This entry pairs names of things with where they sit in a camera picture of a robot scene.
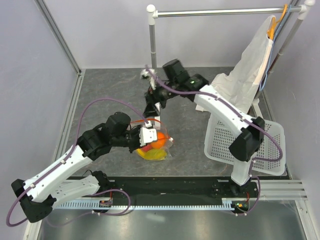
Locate white cloth garment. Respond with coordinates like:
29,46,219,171
211,15,275,113

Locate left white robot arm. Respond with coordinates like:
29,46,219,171
11,112,157,223

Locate orange clothes hanger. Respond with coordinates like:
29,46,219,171
267,4,289,40

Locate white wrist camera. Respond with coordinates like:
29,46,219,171
139,120,158,147
140,68,157,90

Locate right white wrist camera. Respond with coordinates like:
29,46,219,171
140,68,157,90

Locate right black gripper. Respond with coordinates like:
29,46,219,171
142,78,180,118

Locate white slotted cable duct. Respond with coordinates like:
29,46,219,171
56,198,244,211

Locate metal clothes rack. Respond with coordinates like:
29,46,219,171
155,1,320,128

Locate orange fruit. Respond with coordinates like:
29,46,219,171
150,131,168,149

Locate clear orange-zipper zip bag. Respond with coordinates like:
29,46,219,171
134,117,174,161

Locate blue clothes hanger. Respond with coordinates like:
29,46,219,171
258,4,292,92

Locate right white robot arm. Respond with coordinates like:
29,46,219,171
140,59,265,197

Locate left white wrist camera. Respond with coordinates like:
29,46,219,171
139,120,158,147

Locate red apple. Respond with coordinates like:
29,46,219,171
141,144,153,153

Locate white plastic basket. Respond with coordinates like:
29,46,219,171
204,116,286,176

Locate yellow banana bunch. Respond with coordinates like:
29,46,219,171
135,148,167,161

